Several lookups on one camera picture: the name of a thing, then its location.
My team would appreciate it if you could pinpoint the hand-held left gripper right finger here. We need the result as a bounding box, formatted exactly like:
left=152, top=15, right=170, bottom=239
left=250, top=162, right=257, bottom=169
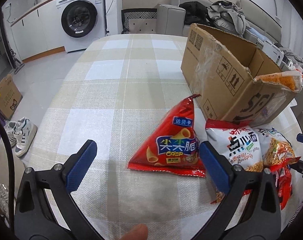
left=191, top=141, right=289, bottom=240

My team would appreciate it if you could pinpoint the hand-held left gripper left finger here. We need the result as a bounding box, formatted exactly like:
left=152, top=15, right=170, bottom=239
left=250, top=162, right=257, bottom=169
left=14, top=140, right=104, bottom=240

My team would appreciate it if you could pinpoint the red snack packet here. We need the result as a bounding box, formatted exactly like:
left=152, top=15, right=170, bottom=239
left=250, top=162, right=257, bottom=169
left=268, top=156, right=302, bottom=211

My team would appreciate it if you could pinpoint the white noodle snack packet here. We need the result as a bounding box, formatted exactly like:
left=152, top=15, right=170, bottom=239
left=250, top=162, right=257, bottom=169
left=205, top=119, right=265, bottom=173
left=258, top=127, right=296, bottom=167

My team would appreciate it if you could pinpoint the red triangular crisp packet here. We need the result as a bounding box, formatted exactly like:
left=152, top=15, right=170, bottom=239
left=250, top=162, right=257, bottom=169
left=128, top=94, right=207, bottom=178

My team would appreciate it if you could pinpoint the clear bread packet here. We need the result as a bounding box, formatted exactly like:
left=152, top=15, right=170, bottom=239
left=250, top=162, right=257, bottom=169
left=255, top=70, right=303, bottom=92

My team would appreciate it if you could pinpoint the brown cardboard box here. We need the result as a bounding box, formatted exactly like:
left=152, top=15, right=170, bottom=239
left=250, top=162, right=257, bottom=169
left=181, top=23, right=303, bottom=127

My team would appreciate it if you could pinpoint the person's left hand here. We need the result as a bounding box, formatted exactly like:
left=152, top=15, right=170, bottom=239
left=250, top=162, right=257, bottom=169
left=120, top=224, right=149, bottom=240

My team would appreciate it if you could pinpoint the white green sneaker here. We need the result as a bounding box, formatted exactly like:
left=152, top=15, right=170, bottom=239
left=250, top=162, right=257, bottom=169
left=13, top=117, right=38, bottom=157
left=3, top=120, right=18, bottom=147

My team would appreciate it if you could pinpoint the grey blanket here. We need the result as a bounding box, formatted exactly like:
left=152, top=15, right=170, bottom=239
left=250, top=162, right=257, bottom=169
left=283, top=47, right=303, bottom=74

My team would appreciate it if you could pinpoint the printed cardboard box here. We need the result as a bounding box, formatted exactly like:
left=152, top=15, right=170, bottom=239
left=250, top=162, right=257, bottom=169
left=0, top=74, right=23, bottom=120

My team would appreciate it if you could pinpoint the grey sofa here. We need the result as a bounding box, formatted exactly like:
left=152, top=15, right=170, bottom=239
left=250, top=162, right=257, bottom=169
left=155, top=0, right=283, bottom=47

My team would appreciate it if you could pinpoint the white base cabinet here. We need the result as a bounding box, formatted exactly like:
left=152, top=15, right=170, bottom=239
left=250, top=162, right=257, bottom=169
left=10, top=0, right=67, bottom=64

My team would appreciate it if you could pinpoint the grey clothes pile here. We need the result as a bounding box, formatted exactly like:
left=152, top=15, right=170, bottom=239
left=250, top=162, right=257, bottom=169
left=207, top=0, right=247, bottom=37

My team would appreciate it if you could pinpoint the white washing machine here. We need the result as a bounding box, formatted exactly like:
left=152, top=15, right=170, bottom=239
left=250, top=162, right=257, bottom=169
left=56, top=0, right=107, bottom=53

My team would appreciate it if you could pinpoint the black white patterned cushion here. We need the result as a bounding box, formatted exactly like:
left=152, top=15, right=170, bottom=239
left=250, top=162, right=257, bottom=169
left=121, top=8, right=158, bottom=34

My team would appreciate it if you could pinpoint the black jacket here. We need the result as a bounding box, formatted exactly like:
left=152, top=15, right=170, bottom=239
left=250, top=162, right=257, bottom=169
left=179, top=1, right=212, bottom=26

